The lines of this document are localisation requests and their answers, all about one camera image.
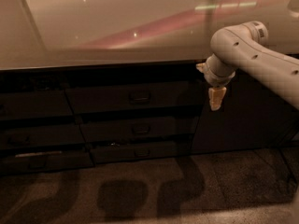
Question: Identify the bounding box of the dark drawer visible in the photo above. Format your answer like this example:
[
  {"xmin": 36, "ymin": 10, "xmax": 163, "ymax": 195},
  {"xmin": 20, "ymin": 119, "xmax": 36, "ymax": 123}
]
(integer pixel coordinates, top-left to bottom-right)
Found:
[
  {"xmin": 0, "ymin": 91, "xmax": 72, "ymax": 120},
  {"xmin": 80, "ymin": 117, "xmax": 198, "ymax": 143},
  {"xmin": 0, "ymin": 124, "xmax": 84, "ymax": 150},
  {"xmin": 91, "ymin": 141, "xmax": 191, "ymax": 163},
  {"xmin": 0, "ymin": 150, "xmax": 93, "ymax": 175},
  {"xmin": 65, "ymin": 81, "xmax": 204, "ymax": 114}
]

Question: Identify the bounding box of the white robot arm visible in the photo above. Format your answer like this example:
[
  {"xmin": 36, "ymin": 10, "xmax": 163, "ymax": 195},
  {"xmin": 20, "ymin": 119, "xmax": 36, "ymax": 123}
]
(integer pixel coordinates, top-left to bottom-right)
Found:
[{"xmin": 196, "ymin": 21, "xmax": 299, "ymax": 111}]

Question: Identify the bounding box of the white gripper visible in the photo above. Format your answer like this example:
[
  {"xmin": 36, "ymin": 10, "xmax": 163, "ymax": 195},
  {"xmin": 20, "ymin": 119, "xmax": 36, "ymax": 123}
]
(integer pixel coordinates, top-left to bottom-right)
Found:
[{"xmin": 196, "ymin": 54, "xmax": 235, "ymax": 111}]

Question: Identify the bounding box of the dark cabinet door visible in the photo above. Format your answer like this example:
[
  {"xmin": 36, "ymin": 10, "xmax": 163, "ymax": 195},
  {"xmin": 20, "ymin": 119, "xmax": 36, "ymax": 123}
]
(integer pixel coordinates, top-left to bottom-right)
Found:
[{"xmin": 192, "ymin": 71, "xmax": 299, "ymax": 153}]

